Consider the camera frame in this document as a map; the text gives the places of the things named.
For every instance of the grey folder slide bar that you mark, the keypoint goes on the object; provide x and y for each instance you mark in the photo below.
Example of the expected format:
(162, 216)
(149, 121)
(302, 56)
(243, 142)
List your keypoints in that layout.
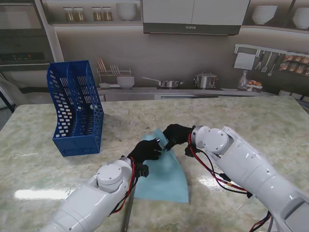
(128, 212)

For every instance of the printed kitchen scene backdrop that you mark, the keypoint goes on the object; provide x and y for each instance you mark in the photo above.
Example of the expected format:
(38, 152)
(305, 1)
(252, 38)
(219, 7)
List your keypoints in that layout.
(169, 60)

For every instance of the blue perforated plastic file rack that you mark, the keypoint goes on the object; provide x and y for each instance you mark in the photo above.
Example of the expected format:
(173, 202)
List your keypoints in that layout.
(72, 101)

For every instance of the light blue translucent folder cover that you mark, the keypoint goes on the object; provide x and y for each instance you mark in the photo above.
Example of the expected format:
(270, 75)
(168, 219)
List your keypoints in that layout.
(166, 178)

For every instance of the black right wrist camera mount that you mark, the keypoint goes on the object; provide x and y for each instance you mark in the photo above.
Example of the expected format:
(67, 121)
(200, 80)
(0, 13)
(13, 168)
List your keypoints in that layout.
(192, 151)

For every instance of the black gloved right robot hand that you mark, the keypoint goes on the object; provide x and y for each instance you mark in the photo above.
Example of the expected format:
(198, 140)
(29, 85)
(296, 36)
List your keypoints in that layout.
(178, 134)

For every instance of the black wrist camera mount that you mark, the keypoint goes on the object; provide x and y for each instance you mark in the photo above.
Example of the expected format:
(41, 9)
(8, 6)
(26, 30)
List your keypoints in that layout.
(142, 170)
(192, 151)

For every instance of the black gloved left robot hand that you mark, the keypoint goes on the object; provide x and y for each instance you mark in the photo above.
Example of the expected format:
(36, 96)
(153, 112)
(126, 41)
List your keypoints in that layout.
(146, 151)

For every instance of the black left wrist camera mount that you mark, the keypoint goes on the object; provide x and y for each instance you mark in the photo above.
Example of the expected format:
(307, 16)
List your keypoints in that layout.
(142, 170)

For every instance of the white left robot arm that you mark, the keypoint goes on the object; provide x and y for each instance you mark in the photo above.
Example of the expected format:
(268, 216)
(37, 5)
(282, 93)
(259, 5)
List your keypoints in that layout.
(91, 198)

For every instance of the black metal stand leg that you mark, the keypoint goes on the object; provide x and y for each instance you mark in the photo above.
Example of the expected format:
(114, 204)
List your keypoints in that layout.
(7, 96)

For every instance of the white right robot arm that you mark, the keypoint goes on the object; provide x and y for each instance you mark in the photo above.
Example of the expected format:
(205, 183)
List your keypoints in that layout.
(246, 166)

